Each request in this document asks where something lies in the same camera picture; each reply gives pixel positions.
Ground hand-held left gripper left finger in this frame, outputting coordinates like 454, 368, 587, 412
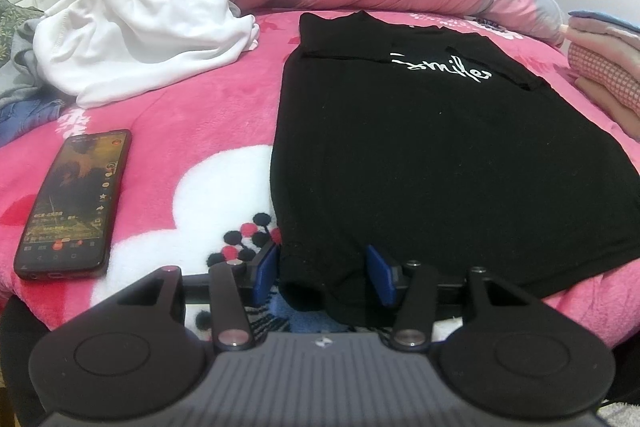
116, 241, 279, 353

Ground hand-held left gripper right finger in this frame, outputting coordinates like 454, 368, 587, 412
365, 246, 527, 352

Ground black printed t-shirt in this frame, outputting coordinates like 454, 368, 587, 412
270, 11, 640, 328

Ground pink floral blanket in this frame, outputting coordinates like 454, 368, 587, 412
0, 7, 640, 343

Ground black smartphone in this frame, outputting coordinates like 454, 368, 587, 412
13, 129, 133, 282

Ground white garment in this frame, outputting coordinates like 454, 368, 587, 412
32, 0, 261, 108

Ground blue denim garment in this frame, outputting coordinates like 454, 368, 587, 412
0, 92, 76, 148

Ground tan folded cloth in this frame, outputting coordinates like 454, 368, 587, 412
575, 77, 640, 135

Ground pink checked folded cloth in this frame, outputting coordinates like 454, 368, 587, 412
569, 43, 640, 108

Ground grey garment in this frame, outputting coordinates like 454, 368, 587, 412
0, 18, 56, 100

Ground light pink folded cloth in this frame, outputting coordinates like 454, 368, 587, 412
567, 18, 640, 38

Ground blue folded cloth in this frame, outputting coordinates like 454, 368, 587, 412
567, 9, 640, 30

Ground green patterned cloth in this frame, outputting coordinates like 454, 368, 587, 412
0, 0, 45, 30

